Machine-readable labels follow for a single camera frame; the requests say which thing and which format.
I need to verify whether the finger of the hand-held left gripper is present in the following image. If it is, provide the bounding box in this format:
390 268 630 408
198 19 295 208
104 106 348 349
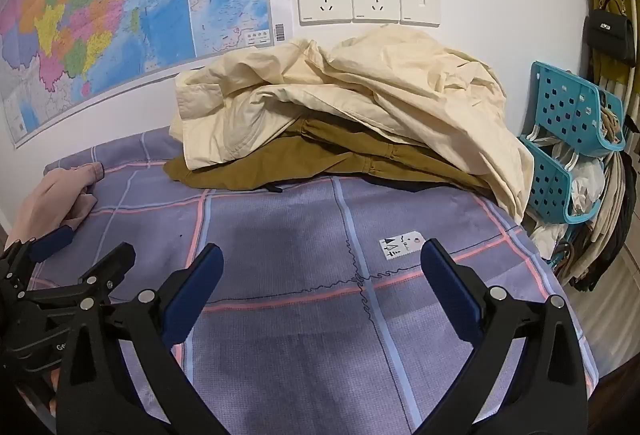
0 225 75 278
27 242 137 311

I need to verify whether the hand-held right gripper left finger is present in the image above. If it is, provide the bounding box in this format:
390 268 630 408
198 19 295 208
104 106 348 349
55 242 225 435

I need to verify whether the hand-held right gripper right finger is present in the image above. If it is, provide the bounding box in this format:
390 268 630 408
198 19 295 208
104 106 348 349
421 238 587 435

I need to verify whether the pink garment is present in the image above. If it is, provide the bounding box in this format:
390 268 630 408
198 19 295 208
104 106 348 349
5 162 106 248

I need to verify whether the olive brown jacket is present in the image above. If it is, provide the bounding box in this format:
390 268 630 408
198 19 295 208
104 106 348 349
163 115 493 193

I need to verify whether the cream jacket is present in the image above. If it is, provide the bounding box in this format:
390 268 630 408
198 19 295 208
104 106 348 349
169 26 535 221

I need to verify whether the beige hanging clothes bundle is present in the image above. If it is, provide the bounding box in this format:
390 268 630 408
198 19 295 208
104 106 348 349
530 105 640 293

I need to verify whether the white sheet label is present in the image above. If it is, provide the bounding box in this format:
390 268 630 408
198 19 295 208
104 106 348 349
378 230 425 260

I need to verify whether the purple checked bed sheet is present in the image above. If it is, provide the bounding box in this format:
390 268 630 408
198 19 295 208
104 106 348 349
25 125 601 435

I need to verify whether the teal plastic basket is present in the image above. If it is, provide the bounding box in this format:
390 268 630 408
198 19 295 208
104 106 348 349
519 135 603 226
530 61 627 152

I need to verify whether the black handbag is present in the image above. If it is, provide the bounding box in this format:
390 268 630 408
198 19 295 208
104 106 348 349
584 0 636 63

